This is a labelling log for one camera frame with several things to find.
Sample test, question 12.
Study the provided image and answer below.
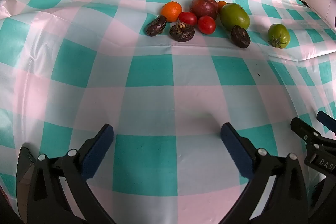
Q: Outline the red cherry tomato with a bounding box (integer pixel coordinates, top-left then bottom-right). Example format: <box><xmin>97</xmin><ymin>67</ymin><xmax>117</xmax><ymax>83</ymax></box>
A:
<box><xmin>178</xmin><ymin>11</ymin><xmax>198</xmax><ymax>26</ymax></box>
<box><xmin>198</xmin><ymin>15</ymin><xmax>217</xmax><ymax>35</ymax></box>

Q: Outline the green tomato with stem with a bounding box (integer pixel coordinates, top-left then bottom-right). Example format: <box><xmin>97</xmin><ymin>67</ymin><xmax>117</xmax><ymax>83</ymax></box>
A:
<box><xmin>268</xmin><ymin>23</ymin><xmax>290</xmax><ymax>49</ymax></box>

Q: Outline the dark purple passion fruit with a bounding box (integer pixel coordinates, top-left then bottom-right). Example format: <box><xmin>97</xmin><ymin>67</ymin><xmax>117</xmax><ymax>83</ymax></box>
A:
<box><xmin>169</xmin><ymin>22</ymin><xmax>195</xmax><ymax>43</ymax></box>
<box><xmin>231</xmin><ymin>25</ymin><xmax>251</xmax><ymax>49</ymax></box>
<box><xmin>145</xmin><ymin>15</ymin><xmax>167</xmax><ymax>36</ymax></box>

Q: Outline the large green tomato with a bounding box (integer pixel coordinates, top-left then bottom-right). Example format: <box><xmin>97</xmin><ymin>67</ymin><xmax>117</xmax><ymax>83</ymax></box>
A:
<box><xmin>220</xmin><ymin>3</ymin><xmax>251</xmax><ymax>32</ymax></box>

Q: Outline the teal pink checkered tablecloth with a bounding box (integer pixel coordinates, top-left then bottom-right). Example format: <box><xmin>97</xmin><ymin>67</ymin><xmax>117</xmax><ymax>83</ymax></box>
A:
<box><xmin>1</xmin><ymin>0</ymin><xmax>335</xmax><ymax>223</ymax></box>

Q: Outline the small orange mandarin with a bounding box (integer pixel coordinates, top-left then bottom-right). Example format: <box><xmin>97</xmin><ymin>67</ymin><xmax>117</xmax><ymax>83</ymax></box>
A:
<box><xmin>218</xmin><ymin>1</ymin><xmax>227</xmax><ymax>14</ymax></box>

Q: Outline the dark red apple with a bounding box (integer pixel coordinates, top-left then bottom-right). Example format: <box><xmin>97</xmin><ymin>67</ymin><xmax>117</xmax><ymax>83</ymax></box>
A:
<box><xmin>189</xmin><ymin>0</ymin><xmax>219</xmax><ymax>20</ymax></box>

